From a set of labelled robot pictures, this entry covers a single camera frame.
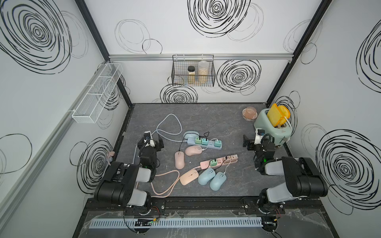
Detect pink power strip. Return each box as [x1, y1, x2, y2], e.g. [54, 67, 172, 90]
[200, 154, 238, 170]

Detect peach mouse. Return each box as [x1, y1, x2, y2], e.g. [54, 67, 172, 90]
[180, 169, 199, 186]

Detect light blue mouse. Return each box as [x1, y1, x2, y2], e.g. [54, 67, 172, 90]
[209, 172, 227, 191]
[197, 168, 216, 185]

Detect green charger plug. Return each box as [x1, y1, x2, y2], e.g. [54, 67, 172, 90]
[209, 159, 218, 167]

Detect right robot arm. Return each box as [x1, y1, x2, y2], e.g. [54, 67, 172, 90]
[243, 133, 328, 214]

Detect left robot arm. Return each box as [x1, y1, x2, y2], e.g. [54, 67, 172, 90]
[94, 132, 164, 214]

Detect pink mouse upright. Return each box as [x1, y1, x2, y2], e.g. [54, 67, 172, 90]
[175, 151, 185, 170]

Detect pink mouse sideways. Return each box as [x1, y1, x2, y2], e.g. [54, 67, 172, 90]
[185, 145, 203, 156]

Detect blue mouse behind strip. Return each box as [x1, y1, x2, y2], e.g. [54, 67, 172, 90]
[183, 131, 199, 140]

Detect mint green toaster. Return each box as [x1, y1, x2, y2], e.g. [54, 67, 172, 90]
[254, 109, 292, 147]

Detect pink glass bowl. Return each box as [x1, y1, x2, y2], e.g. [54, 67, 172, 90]
[242, 106, 258, 121]

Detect yellow toast slice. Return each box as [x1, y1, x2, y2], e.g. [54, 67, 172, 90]
[267, 103, 291, 127]

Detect blue power strip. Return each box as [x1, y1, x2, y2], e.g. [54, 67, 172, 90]
[187, 137, 222, 150]

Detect brown lid spice jar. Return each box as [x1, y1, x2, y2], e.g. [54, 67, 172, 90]
[187, 65, 195, 85]

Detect white lid tall jar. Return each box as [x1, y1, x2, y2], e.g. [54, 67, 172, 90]
[198, 60, 209, 86]

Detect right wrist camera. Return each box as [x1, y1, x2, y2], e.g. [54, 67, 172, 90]
[255, 129, 266, 144]

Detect light blue power cable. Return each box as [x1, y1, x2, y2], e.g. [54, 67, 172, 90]
[130, 113, 188, 164]

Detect pink power cable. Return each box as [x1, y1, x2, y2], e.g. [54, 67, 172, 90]
[150, 170, 181, 198]

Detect white wire shelf basket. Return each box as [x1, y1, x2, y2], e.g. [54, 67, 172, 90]
[72, 62, 123, 124]

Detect grey cable duct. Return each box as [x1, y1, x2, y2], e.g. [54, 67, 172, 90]
[89, 217, 263, 229]

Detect black wire basket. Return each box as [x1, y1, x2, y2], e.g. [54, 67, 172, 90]
[171, 54, 216, 87]

